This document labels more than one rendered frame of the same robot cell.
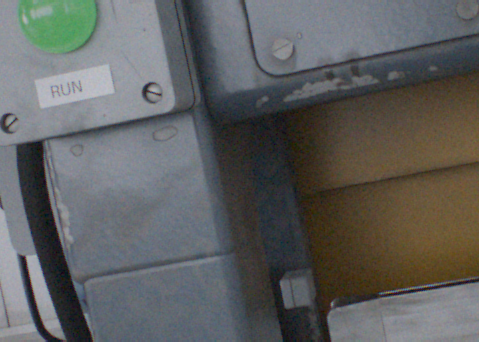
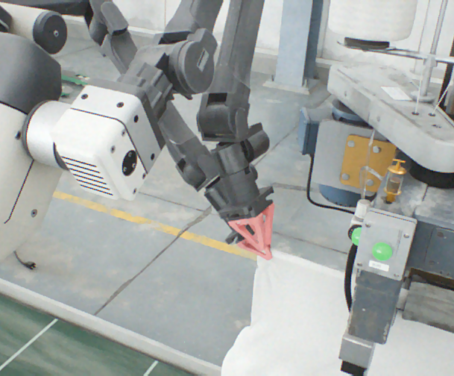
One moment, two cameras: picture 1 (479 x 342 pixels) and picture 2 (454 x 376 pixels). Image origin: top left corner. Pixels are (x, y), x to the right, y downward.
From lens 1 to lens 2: 0.65 m
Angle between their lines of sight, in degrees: 27
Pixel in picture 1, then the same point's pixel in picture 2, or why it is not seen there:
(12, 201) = (317, 164)
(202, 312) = (384, 304)
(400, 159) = not seen: outside the picture
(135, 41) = (397, 264)
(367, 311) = (423, 286)
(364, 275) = not seen: hidden behind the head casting
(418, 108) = not seen: outside the picture
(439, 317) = (443, 295)
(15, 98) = (363, 260)
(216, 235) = (395, 292)
